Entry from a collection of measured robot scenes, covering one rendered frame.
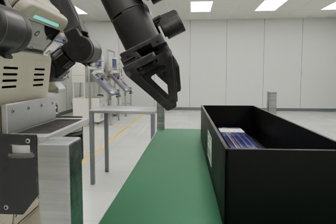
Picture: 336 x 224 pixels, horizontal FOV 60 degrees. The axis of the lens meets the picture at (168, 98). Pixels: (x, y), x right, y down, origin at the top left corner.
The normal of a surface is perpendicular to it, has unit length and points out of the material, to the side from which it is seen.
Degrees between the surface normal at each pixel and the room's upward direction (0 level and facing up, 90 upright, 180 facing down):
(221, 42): 90
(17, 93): 98
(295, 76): 90
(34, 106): 90
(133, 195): 0
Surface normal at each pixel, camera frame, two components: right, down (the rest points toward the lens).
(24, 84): 0.99, 0.14
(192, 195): 0.00, -1.00
